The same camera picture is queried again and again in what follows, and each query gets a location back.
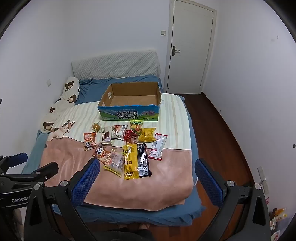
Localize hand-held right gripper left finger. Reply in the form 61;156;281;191
24;158;102;241

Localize white chocolate stick biscuit packet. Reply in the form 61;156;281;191
101;126;114;145

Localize blue pillow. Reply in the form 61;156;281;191
75;75;163;106

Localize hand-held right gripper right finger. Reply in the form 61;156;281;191
195;158;271;241

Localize colourful cartoon stickers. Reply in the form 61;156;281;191
268;207;288;232

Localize white and red snack packet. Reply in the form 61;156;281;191
111;124;128;140

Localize striped pink cat blanket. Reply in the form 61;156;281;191
38;93;195;212

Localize blue bed sheet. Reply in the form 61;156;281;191
22;94;206;226

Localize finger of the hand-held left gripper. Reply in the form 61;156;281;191
0;162;59;186
0;152;28;173

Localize orange panda snack packet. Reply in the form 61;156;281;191
93;144;111;165
83;132;99;151

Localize yellow long snack packet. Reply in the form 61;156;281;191
122;144;141;180

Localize green candy packet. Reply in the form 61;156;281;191
129;120;144;135

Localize red triangular snack packet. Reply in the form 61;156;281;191
124;129;137;142

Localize printed cardboard box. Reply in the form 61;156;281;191
97;82;162;121

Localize yellow chips packet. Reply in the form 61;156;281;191
137;127;157;143

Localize white door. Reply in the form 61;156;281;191
165;0;217;94

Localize red and white long packet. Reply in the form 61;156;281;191
148;133;168;161

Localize black long snack packet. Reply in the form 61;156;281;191
136;143;152;178

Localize white bear print pillow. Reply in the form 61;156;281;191
39;76;80;133

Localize clear pastry packet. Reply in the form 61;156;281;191
103;149;125;178

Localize grey padded headboard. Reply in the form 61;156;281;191
71;50;161;80

